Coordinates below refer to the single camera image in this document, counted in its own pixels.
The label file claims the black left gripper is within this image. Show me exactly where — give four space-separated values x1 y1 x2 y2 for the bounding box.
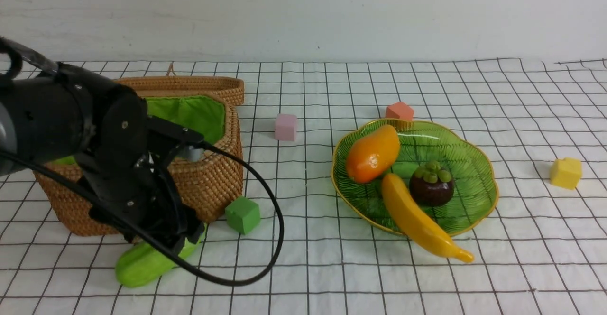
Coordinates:
75 90 204 254

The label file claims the green chayote squash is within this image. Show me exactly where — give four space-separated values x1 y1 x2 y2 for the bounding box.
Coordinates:
114 241 177 288

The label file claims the orange mango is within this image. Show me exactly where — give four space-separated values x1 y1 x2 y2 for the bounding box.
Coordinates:
345 125 401 184

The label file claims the yellow banana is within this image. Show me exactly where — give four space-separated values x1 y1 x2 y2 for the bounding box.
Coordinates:
381 173 475 263

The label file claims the dark purple mangosteen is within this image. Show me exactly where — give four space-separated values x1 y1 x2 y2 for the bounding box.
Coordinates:
408 161 455 207

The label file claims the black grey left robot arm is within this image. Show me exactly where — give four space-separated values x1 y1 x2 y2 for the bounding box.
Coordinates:
1 65 204 254

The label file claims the woven rattan basket green lining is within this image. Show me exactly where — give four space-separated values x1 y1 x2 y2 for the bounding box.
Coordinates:
33 91 245 236

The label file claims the green foam cube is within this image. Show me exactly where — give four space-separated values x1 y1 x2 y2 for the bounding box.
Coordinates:
225 196 261 235

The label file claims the woven rattan basket lid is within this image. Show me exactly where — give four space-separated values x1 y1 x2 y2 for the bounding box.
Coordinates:
116 64 245 107

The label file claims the pink foam cube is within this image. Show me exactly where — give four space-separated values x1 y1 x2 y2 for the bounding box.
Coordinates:
275 113 298 141

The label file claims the orange foam cube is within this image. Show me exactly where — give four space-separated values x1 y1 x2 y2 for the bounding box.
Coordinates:
385 102 414 122

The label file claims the green glass leaf plate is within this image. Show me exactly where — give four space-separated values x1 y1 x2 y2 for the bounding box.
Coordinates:
331 119 499 236

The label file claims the white checkered tablecloth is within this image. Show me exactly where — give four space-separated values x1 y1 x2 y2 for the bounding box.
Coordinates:
1 58 606 315

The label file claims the yellow foam cube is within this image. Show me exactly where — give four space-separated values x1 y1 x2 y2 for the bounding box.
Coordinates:
549 157 582 190

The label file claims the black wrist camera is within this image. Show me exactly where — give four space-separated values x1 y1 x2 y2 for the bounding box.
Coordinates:
146 116 204 166

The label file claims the black cable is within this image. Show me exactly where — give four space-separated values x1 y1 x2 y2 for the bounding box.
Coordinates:
0 36 285 287

